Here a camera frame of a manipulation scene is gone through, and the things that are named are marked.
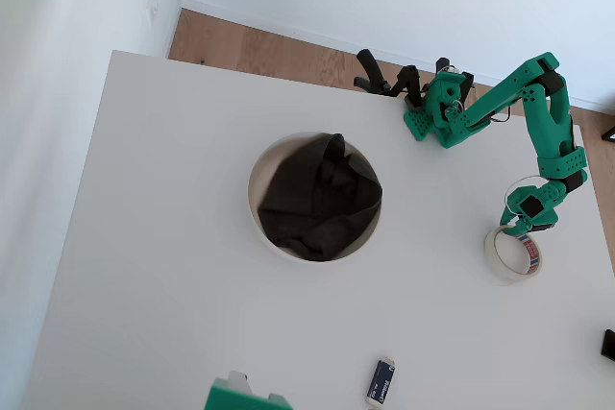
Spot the white wire loop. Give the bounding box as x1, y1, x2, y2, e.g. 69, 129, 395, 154
503, 173, 547, 209

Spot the black table clamp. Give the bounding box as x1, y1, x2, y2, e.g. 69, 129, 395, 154
354, 48, 427, 109
434, 58, 476, 100

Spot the white plastic piece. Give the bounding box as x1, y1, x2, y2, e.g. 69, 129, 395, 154
225, 370, 256, 396

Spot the green plastic part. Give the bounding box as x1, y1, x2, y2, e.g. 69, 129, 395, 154
204, 377, 294, 410

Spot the black cloth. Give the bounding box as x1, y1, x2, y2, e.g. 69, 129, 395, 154
258, 133, 384, 262

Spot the white masking tape roll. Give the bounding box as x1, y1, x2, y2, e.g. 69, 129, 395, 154
483, 225, 544, 286

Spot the blue and white eraser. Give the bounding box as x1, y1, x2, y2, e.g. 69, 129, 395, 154
363, 356, 398, 407

